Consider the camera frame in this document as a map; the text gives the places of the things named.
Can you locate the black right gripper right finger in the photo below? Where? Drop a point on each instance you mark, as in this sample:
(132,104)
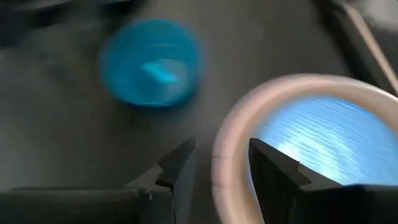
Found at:
(280,186)

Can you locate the small blue bowl pink rim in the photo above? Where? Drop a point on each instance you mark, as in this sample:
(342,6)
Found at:
(326,130)

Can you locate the black metal table frame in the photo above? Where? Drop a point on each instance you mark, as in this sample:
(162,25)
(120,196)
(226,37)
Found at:
(345,37)

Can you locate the small teal bowl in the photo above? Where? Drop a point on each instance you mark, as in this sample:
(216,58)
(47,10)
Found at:
(149,62)

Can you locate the black table mat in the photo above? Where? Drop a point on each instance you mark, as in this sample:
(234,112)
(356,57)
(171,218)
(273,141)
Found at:
(62,124)

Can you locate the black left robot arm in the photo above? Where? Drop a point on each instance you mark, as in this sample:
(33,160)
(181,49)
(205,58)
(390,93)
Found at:
(18,31)

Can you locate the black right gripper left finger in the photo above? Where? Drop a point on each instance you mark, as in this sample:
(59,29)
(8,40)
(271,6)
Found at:
(168,174)

